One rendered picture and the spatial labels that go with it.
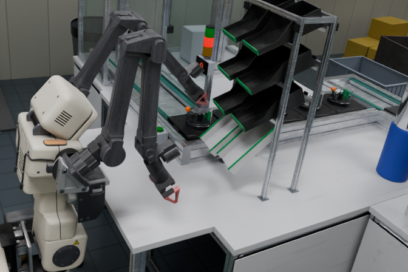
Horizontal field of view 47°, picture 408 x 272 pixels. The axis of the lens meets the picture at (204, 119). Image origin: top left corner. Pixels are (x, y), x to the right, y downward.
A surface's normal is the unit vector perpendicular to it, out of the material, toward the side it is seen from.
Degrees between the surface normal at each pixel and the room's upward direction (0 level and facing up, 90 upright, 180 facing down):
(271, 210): 0
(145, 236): 0
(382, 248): 90
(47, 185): 90
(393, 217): 0
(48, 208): 90
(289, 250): 90
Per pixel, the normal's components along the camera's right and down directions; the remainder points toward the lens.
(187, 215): 0.11, -0.89
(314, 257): 0.50, 0.44
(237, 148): -0.57, -0.59
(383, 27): -0.79, 0.18
